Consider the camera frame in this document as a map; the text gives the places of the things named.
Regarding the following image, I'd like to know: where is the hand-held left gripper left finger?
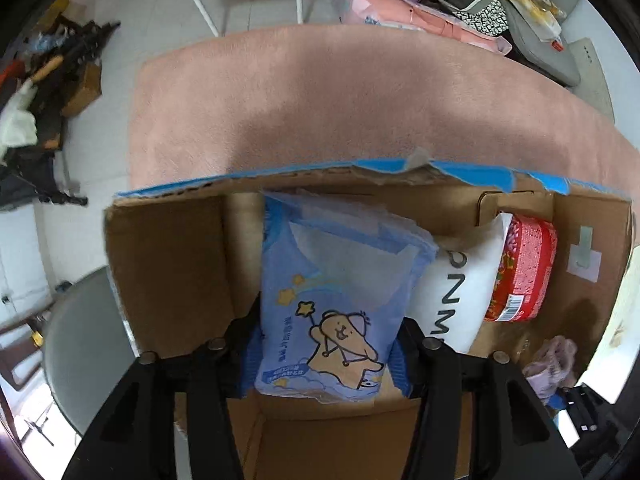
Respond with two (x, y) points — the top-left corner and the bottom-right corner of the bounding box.
(62, 310), (263, 480)

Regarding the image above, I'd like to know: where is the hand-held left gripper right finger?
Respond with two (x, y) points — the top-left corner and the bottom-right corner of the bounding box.
(390, 317), (583, 480)

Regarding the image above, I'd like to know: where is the blue bear-print tissue pack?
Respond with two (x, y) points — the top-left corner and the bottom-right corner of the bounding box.
(254, 191), (440, 405)

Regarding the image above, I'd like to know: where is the brown cardboard box blue rim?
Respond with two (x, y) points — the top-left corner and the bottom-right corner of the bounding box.
(102, 157), (636, 480)

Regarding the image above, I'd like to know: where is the white lettered soft pack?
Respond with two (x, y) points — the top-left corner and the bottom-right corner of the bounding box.
(405, 212), (515, 356)

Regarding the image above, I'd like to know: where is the red printed soft pack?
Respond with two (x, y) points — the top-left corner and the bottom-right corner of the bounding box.
(484, 212), (558, 323)

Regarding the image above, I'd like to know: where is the crumpled pale plastic bag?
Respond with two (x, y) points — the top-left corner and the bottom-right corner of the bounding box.
(522, 336), (578, 401)

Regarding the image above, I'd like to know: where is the round grey table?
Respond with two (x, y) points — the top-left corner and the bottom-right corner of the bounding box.
(42, 266), (137, 438)

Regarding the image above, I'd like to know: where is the pink plush blanket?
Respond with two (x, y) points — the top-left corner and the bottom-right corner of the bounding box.
(127, 24), (640, 211)

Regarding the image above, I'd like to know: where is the small brown box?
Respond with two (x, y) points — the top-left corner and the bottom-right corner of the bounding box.
(60, 62), (103, 118)

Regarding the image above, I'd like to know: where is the pile of black tools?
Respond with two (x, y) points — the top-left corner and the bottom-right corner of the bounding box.
(0, 20), (122, 207)

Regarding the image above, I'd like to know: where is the white crumpled cloth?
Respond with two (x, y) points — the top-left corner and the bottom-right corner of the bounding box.
(0, 90), (40, 150)

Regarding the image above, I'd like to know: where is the white flat board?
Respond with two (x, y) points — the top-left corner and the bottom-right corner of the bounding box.
(570, 37), (616, 123)

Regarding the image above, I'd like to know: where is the grey cushion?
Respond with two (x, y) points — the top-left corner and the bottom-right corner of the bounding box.
(500, 0), (583, 88)

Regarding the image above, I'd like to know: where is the pink flat packet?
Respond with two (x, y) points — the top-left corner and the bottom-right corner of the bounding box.
(350, 0), (513, 56)

